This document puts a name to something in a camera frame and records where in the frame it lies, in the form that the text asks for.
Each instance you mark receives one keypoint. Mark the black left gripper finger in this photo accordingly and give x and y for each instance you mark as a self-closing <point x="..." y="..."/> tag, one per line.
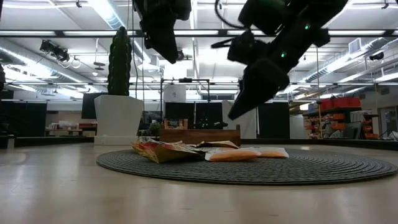
<point x="163" y="40"/>

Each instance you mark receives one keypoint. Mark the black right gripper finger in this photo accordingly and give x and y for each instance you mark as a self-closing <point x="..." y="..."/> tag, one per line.
<point x="261" y="81"/>

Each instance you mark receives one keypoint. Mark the white orange Tazo tea packet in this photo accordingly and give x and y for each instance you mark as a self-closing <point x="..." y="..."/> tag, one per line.
<point x="273" y="153"/>
<point x="233" y="155"/>

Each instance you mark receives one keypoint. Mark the peach passion fruit tea packet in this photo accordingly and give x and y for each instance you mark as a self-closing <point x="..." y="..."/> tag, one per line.
<point x="164" y="154"/>
<point x="219" y="144"/>
<point x="183" y="124"/>

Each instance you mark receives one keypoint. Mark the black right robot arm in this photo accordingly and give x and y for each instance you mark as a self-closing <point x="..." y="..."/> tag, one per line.
<point x="311" y="9"/>

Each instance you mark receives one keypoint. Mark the wooden tea box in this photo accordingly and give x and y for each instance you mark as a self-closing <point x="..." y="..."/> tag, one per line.
<point x="199" y="137"/>

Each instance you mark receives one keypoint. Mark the black partition panel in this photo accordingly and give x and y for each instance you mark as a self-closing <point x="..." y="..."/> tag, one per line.
<point x="273" y="121"/>

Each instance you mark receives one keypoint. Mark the white hanging cloth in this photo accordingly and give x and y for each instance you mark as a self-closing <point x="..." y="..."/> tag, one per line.
<point x="248" y="127"/>

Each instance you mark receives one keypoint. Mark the green cactus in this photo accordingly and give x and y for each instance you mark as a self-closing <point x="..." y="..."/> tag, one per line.
<point x="119" y="62"/>

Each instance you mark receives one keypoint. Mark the white ceiling air vent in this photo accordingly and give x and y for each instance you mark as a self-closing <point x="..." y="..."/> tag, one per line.
<point x="355" y="46"/>

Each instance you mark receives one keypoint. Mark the red bin shelving rack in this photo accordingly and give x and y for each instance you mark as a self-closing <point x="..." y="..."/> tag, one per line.
<point x="340" y="103"/>

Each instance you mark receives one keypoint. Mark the small potted green plant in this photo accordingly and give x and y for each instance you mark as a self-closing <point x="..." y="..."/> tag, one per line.
<point x="154" y="128"/>

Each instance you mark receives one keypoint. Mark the white hexagonal planter pot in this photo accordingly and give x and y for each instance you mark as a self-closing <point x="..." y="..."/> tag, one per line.
<point x="118" y="121"/>

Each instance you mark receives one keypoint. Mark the round grey woven placemat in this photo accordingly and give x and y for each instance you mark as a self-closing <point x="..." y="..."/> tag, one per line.
<point x="280" y="172"/>

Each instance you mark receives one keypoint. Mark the black ceiling-mounted camera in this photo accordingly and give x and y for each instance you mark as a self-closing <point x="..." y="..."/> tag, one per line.
<point x="181" y="56"/>
<point x="54" y="49"/>

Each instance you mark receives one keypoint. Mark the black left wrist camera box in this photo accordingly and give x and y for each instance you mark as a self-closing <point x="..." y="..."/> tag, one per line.
<point x="183" y="9"/>

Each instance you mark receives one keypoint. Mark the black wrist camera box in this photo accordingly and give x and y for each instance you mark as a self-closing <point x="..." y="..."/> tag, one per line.
<point x="183" y="9"/>
<point x="247" y="46"/>

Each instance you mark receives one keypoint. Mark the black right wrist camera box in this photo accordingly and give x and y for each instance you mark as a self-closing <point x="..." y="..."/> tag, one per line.
<point x="247" y="46"/>

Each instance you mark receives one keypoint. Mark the black wall screen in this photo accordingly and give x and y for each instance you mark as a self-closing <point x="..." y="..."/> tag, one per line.
<point x="93" y="105"/>

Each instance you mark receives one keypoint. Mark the black rig frame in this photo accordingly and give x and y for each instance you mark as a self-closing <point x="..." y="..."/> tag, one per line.
<point x="59" y="33"/>

